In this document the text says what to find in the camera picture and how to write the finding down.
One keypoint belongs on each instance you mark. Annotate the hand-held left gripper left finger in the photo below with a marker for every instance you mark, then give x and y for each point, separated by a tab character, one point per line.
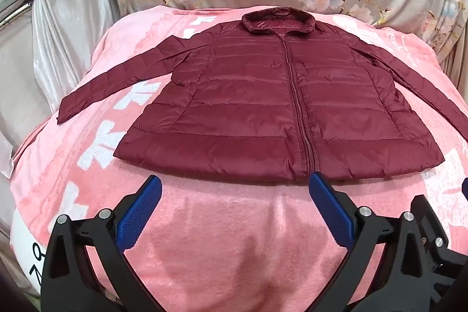
142	211

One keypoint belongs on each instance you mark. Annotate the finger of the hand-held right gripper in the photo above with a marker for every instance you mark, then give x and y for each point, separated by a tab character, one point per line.
465	188

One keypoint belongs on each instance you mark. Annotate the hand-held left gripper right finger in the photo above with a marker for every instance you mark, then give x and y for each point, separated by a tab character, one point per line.
329	209

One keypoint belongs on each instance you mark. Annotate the maroon puffer jacket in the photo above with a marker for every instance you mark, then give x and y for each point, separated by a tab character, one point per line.
237	96

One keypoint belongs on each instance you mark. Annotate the pink printed blanket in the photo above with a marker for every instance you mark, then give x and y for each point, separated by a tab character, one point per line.
219	242

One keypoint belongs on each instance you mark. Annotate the silver satin cloth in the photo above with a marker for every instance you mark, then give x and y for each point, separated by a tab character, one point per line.
55	41

